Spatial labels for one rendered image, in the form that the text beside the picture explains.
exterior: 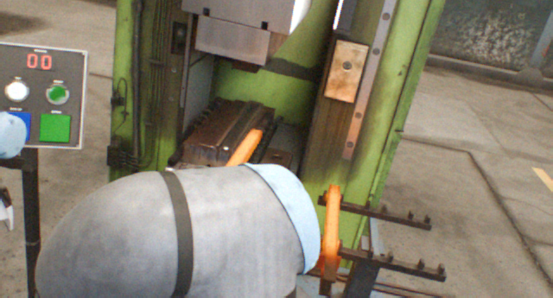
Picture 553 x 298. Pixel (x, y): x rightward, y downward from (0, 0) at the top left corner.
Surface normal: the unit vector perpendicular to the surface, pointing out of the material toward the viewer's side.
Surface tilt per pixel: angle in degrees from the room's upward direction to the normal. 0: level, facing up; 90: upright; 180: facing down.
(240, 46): 90
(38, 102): 60
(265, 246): 66
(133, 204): 29
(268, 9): 90
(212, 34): 90
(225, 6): 90
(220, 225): 50
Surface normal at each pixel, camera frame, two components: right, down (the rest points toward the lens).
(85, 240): -0.34, -0.23
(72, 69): 0.29, -0.04
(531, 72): -0.09, 0.42
